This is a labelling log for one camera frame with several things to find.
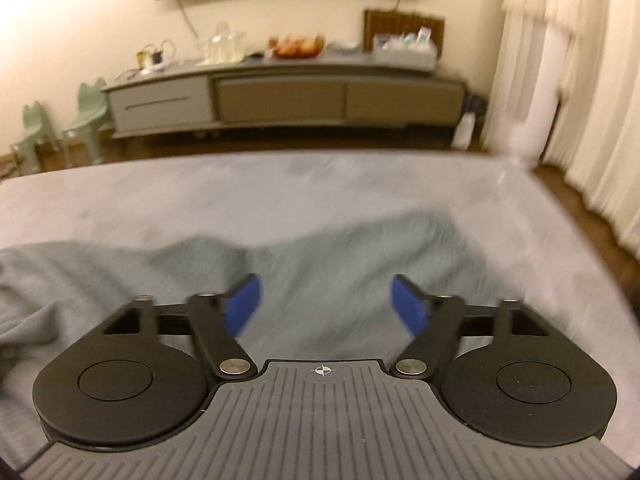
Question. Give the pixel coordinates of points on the white power strip with plugs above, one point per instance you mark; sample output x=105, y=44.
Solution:
x=155, y=62

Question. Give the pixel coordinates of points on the white storage tray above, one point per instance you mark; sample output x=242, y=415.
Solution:
x=405, y=55

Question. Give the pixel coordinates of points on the white dish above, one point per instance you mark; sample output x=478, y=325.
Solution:
x=342, y=48

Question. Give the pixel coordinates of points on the grey sweat pants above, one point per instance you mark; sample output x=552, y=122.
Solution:
x=325, y=270

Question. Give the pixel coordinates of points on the cream curtain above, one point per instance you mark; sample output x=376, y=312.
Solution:
x=590, y=85

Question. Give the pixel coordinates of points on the clear glass jug set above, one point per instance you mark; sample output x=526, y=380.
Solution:
x=220, y=45

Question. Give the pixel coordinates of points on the white tower air conditioner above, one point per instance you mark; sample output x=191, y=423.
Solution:
x=537, y=100

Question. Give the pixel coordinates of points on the pale green child chair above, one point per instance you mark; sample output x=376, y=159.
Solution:
x=35, y=132
x=92, y=110

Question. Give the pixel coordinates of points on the bowl of orange fruit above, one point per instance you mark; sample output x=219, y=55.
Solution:
x=297, y=47

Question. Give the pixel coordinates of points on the small white bottle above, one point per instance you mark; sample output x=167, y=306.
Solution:
x=463, y=132

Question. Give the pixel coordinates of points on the long grey tv cabinet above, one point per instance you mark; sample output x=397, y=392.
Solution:
x=280, y=100

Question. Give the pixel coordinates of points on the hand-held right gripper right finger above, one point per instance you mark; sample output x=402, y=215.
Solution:
x=407, y=305

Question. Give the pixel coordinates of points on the dark remote control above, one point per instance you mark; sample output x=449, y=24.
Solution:
x=256, y=54

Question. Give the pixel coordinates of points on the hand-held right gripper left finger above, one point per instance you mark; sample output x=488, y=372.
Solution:
x=245, y=302

